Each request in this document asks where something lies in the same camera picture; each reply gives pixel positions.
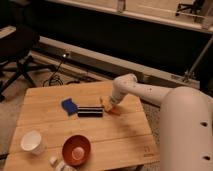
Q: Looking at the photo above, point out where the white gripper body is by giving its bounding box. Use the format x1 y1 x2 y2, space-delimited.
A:
109 88 127 106

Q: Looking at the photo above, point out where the orange pepper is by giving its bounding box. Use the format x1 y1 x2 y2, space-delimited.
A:
100 97 121 115

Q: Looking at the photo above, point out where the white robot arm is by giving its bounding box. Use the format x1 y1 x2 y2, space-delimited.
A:
109 74 213 171

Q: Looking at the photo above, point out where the black rectangular box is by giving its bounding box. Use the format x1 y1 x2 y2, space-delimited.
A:
77 107 103 117

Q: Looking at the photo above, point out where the blue sponge block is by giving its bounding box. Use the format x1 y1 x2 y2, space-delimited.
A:
61 98 78 116

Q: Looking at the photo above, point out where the red bowl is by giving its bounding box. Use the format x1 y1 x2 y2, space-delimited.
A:
62 135 91 166

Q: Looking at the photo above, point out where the white bottle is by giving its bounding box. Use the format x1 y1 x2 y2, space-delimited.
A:
49 156 77 171

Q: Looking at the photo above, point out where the white paper cup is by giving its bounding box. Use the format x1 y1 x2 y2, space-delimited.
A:
20 131 44 155

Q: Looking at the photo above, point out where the black office chair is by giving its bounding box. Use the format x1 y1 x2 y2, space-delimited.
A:
0 26 56 102

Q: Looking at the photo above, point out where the distant chair base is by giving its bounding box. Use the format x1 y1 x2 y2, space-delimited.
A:
175 0 204 16

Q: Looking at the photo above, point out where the black cable on floor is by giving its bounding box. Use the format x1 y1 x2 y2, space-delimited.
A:
41 52 81 88

